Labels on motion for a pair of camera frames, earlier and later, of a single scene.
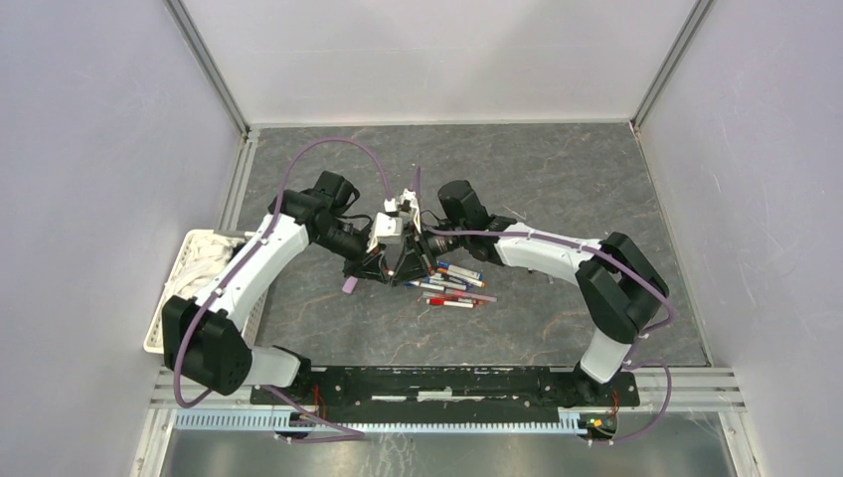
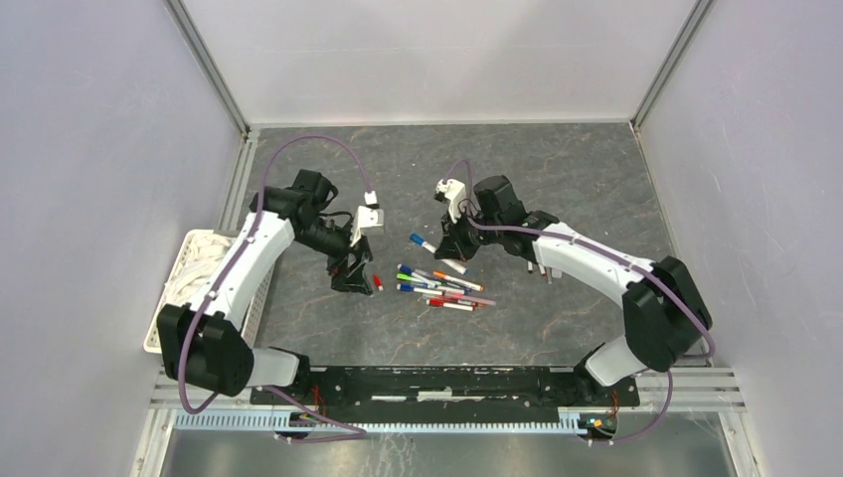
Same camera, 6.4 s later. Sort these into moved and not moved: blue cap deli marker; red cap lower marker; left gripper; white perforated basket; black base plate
Moved: left gripper; blue cap deli marker
Not moved: red cap lower marker; black base plate; white perforated basket
